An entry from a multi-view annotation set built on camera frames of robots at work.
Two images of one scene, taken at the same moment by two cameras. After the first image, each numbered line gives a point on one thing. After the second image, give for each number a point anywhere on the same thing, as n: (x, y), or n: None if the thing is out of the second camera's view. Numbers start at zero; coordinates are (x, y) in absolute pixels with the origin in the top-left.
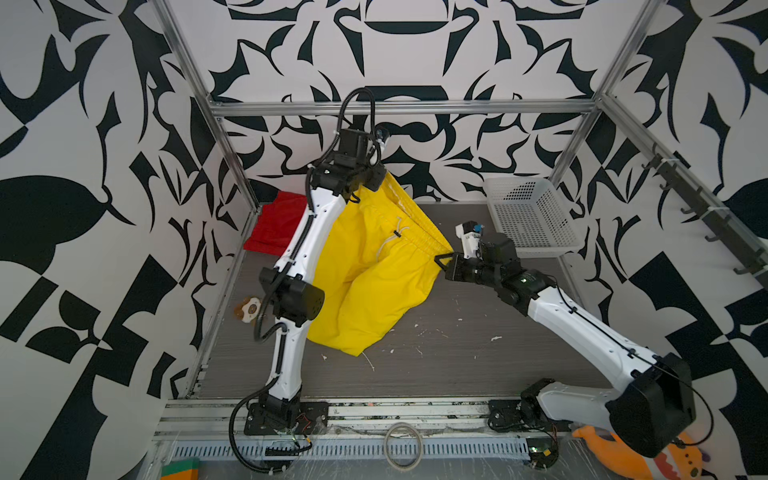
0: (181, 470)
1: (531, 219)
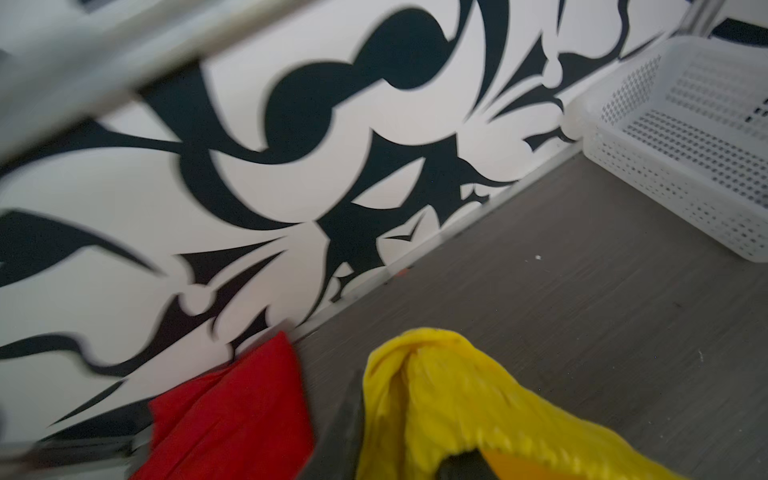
0: None
1: (685, 123)
